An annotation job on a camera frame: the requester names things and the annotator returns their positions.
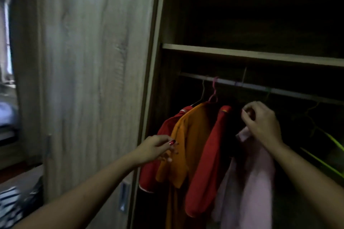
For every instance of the person's right hand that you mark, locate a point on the person's right hand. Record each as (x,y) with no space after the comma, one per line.
(264,125)

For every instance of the person's left hand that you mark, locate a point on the person's left hand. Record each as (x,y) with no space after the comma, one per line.
(151,148)

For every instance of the person's left fingers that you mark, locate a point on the person's left fingers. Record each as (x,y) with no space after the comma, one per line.
(168,147)

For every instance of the person's right thumb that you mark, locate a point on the person's right thumb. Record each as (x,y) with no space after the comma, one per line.
(246,120)

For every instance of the pink garment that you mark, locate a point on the pink garment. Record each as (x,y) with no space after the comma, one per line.
(252,183)

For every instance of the person's right forearm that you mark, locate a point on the person's right forearm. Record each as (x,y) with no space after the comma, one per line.
(309,183)

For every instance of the person's left forearm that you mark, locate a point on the person's left forearm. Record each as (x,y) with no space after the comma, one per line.
(80,196)

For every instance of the orange garment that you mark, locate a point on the orange garment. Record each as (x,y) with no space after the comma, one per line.
(192,143)

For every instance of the red garment with white trim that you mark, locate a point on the red garment with white trim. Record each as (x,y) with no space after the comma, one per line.
(150,175)

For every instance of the pink clothes hanger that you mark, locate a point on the pink clothes hanger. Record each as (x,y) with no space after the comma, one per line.
(214,90)

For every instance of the grey clothes hanger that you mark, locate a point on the grey clothes hanger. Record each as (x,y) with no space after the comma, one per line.
(202,93)

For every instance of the wooden wardrobe shelf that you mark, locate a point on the wooden wardrobe shelf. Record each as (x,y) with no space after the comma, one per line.
(255,55)

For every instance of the green clothes hanger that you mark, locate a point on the green clothes hanger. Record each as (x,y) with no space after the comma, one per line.
(326,165)

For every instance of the wooden wardrobe door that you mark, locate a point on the wooden wardrobe door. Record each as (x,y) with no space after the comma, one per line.
(94,75)

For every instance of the wooden wardrobe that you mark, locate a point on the wooden wardrobe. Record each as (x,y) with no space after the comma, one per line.
(242,8)

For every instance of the beige curtain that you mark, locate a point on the beige curtain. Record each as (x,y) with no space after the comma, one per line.
(25,75)

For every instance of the bed with blue sheet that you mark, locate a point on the bed with blue sheet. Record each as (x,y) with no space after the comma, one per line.
(7,118)

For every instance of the striped black white cloth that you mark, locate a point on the striped black white cloth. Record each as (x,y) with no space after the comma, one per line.
(9,207)

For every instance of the window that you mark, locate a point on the window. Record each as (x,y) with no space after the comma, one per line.
(7,38)

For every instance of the metal wardrobe hanging rail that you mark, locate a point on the metal wardrobe hanging rail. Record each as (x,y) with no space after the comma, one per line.
(282,91)

